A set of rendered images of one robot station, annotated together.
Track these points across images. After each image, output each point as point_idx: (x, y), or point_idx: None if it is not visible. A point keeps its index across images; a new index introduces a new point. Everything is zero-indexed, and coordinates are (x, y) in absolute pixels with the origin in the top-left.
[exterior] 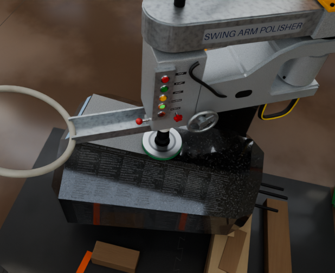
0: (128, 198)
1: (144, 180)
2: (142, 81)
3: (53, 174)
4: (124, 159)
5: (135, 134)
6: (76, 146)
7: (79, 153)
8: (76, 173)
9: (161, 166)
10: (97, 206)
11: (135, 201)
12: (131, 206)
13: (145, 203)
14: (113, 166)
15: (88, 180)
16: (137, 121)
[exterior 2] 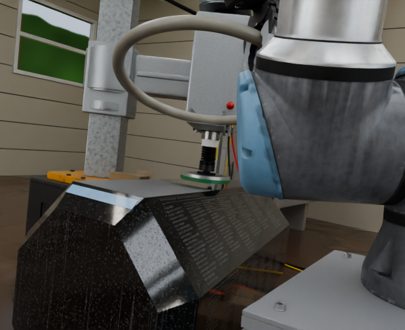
0: (240, 248)
1: (231, 219)
2: (194, 80)
3: (147, 287)
4: (203, 203)
5: (175, 186)
6: (158, 205)
7: (166, 213)
8: (185, 244)
9: (227, 198)
10: (228, 287)
11: (246, 247)
12: (250, 256)
13: (252, 245)
14: (203, 216)
15: (200, 246)
16: (232, 102)
